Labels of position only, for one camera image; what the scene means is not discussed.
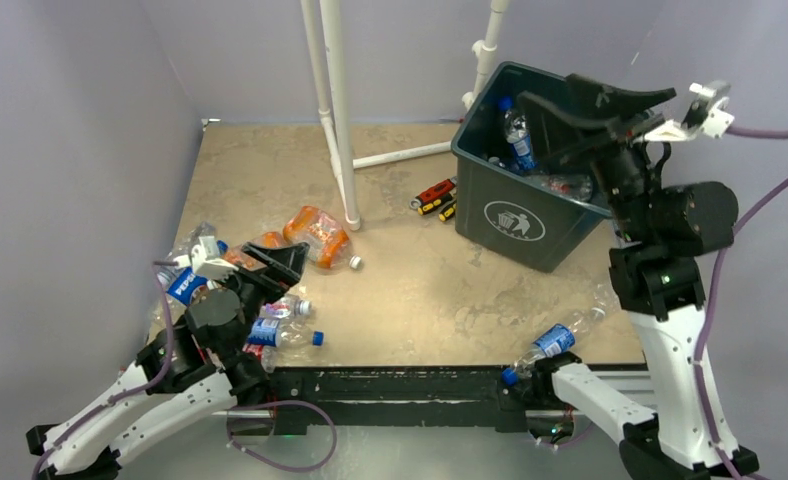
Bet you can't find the water bottle blue label cap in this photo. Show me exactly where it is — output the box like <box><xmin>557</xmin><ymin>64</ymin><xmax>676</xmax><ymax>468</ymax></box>
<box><xmin>246</xmin><ymin>317</ymin><xmax>324</xmax><ymax>349</ymax></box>

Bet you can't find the crushed bottle purple label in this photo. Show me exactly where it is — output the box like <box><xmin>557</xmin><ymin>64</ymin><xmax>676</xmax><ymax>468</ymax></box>
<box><xmin>259</xmin><ymin>294</ymin><xmax>312</xmax><ymax>320</ymax></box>

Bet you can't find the large pepsi bottle blue label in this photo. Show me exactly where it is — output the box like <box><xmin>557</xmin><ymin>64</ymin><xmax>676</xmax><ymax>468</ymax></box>
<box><xmin>151</xmin><ymin>266</ymin><xmax>211</xmax><ymax>327</ymax></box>

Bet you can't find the small bottle red white label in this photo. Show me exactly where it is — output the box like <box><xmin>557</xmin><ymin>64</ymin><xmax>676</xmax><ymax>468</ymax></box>
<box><xmin>243</xmin><ymin>343</ymin><xmax>279</xmax><ymax>373</ymax></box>

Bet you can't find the blue label bottle near base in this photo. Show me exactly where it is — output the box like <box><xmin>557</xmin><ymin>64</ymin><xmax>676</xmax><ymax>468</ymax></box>
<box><xmin>501</xmin><ymin>307</ymin><xmax>607</xmax><ymax>386</ymax></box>

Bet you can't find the dark green trash bin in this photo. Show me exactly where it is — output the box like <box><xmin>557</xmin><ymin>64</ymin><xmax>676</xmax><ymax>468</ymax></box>
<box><xmin>451</xmin><ymin>61</ymin><xmax>612</xmax><ymax>273</ymax></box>

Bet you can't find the small pepsi bottle blue cap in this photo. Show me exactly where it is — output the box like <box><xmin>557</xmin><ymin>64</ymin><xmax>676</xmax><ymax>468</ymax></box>
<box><xmin>497</xmin><ymin>96</ymin><xmax>539</xmax><ymax>174</ymax></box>

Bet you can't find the yellow black screwdriver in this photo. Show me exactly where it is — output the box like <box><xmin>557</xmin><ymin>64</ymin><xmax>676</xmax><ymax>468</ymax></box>
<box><xmin>438</xmin><ymin>200</ymin><xmax>457</xmax><ymax>223</ymax></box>
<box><xmin>418</xmin><ymin>192</ymin><xmax>456</xmax><ymax>215</ymax></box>

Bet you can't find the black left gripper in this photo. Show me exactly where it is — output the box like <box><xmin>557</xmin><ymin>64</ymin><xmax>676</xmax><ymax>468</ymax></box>
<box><xmin>214</xmin><ymin>242</ymin><xmax>309</xmax><ymax>356</ymax></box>

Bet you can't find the small white bottle cap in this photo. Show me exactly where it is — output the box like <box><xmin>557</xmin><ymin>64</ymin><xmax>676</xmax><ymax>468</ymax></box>
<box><xmin>348</xmin><ymin>255</ymin><xmax>363</xmax><ymax>271</ymax></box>

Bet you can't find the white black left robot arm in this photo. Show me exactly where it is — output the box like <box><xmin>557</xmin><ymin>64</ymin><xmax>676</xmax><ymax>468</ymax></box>
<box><xmin>26</xmin><ymin>236</ymin><xmax>310</xmax><ymax>479</ymax></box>

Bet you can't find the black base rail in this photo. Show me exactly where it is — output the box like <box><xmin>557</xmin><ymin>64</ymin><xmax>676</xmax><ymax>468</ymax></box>
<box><xmin>270</xmin><ymin>365</ymin><xmax>568</xmax><ymax>435</ymax></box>

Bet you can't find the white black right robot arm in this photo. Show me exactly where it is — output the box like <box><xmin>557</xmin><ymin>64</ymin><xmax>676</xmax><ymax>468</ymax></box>
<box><xmin>517</xmin><ymin>74</ymin><xmax>759</xmax><ymax>479</ymax></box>

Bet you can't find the white pvc pipe frame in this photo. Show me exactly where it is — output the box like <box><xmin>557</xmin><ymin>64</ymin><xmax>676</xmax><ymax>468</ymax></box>
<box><xmin>300</xmin><ymin>1</ymin><xmax>509</xmax><ymax>231</ymax></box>

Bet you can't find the clear pocari sweat bottle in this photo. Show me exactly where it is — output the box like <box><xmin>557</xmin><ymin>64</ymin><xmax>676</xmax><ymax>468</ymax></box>
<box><xmin>526</xmin><ymin>174</ymin><xmax>594</xmax><ymax>202</ymax></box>

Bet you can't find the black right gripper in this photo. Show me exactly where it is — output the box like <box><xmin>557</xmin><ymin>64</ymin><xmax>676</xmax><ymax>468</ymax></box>
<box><xmin>520</xmin><ymin>73</ymin><xmax>673</xmax><ymax>239</ymax></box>

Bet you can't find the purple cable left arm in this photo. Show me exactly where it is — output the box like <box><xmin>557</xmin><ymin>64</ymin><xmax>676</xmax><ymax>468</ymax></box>
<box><xmin>30</xmin><ymin>260</ymin><xmax>339</xmax><ymax>480</ymax></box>

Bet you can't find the white camera right wrist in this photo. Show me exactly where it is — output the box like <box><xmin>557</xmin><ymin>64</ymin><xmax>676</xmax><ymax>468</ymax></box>
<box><xmin>640</xmin><ymin>80</ymin><xmax>734</xmax><ymax>143</ymax></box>

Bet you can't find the clear crushed bottle blue label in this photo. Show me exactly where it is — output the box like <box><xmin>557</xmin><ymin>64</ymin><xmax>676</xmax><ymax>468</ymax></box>
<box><xmin>156</xmin><ymin>221</ymin><xmax>217</xmax><ymax>269</ymax></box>

